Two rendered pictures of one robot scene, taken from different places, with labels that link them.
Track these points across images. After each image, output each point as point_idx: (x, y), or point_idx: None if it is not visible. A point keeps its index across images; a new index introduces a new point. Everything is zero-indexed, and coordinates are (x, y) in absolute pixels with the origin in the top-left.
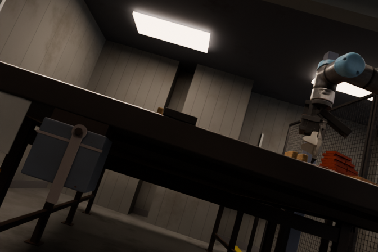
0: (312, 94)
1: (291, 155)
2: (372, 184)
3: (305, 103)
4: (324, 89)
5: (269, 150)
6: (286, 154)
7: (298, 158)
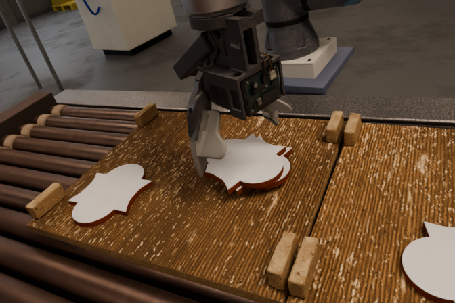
0: None
1: (361, 122)
2: (304, 95)
3: (261, 22)
4: None
5: (439, 98)
6: (357, 130)
7: (342, 124)
